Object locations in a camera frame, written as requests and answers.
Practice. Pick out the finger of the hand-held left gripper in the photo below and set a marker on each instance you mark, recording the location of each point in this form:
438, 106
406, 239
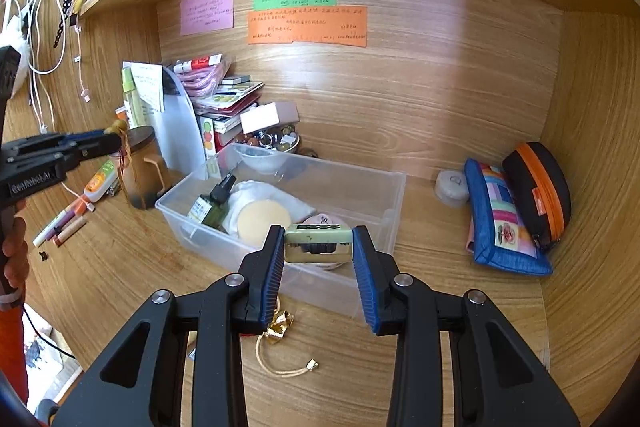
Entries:
97, 148
80, 138

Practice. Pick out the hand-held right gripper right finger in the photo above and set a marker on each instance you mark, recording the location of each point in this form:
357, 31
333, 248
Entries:
365, 277

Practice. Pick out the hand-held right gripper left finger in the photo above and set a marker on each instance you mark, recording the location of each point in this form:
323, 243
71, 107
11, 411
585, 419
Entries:
272, 277

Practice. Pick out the small wooden bead tassel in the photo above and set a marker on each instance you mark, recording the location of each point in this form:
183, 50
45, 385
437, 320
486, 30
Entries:
120, 127

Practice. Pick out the small green gold box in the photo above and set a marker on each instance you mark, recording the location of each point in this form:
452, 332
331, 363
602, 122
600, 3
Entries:
320, 247

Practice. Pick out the cream candle glass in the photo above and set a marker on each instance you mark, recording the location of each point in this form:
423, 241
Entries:
262, 219

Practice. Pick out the pink round jar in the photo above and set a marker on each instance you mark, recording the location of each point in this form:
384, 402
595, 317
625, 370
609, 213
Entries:
325, 221

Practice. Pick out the white cloth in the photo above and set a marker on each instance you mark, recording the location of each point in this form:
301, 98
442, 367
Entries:
295, 207

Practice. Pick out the clear plastic bin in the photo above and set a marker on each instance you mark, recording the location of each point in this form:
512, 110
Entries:
200, 252

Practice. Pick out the green spray bottle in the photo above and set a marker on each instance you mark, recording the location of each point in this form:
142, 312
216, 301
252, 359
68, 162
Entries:
212, 212

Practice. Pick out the person's left forearm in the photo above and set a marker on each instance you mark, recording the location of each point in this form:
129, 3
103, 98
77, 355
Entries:
11, 347

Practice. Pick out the wooden desktop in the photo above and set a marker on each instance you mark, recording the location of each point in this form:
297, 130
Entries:
440, 332

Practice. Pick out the person's left hand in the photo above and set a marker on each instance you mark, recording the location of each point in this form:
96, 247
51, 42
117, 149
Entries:
15, 257

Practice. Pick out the brown mug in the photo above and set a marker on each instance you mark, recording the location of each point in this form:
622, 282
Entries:
140, 177

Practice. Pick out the light green bottle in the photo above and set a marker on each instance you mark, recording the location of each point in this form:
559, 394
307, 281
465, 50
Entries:
131, 99

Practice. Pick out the coloured marker pens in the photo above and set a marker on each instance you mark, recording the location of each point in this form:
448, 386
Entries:
57, 227

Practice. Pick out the white paper note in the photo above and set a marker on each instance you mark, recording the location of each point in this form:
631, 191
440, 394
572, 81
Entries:
147, 89

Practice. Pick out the frosted plastic file holder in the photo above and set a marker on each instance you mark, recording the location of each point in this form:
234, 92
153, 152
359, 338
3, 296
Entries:
175, 132

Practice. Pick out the small black clip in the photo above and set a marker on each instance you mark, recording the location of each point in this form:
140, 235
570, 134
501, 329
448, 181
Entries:
43, 255

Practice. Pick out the white plastic bag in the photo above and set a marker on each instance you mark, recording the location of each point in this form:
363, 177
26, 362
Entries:
12, 52

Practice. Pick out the fruit print box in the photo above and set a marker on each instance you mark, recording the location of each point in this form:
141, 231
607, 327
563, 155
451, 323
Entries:
207, 137

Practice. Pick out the pink wallet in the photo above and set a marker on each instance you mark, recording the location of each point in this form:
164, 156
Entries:
470, 241

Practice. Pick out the small round white container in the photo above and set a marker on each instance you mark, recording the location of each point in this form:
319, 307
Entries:
451, 188

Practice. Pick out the metal bowl of trinkets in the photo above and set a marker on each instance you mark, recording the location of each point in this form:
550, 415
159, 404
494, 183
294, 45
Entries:
280, 139

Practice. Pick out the stack of books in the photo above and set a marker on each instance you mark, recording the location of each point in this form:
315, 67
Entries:
235, 99

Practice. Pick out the blue fabric pouch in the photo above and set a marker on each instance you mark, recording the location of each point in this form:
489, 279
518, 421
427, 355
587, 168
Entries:
500, 217

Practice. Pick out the white cardboard box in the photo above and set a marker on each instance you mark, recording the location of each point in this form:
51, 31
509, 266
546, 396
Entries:
265, 118

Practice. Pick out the pink sticky note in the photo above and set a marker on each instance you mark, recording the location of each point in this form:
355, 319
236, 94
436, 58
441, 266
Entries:
207, 9

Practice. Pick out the black orange zip case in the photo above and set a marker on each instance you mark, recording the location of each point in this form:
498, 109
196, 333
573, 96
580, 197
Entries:
535, 192

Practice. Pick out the orange sticky note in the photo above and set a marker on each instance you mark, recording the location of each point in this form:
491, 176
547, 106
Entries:
307, 27

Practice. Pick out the green sticky note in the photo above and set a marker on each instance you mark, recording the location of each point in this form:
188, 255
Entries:
295, 0

